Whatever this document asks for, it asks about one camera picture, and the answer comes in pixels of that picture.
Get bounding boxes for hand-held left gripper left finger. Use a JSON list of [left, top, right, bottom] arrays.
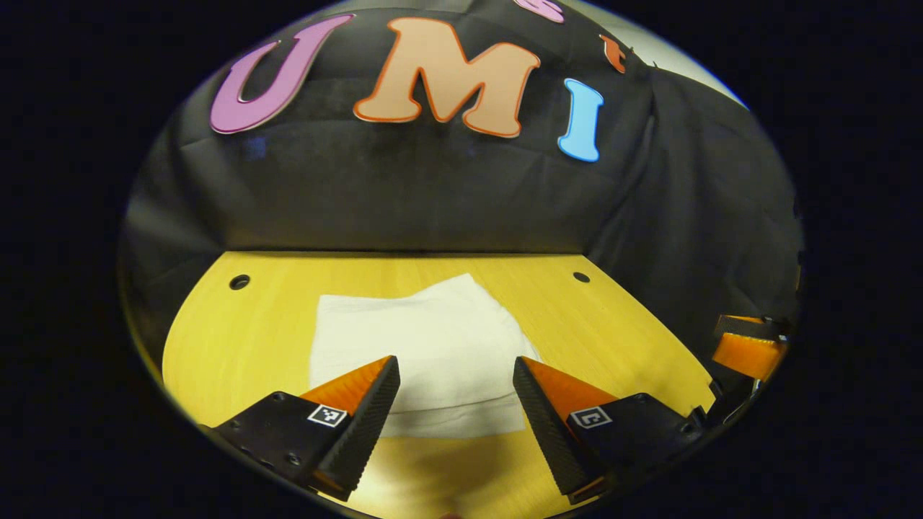
[[206, 355, 401, 503]]

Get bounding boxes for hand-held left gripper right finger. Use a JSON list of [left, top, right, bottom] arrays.
[[513, 356, 711, 505]]

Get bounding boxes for white jeans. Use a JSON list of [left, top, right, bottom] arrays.
[[309, 272, 543, 439]]

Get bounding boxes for black backdrop cloth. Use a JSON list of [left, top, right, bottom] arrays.
[[119, 0, 805, 376]]

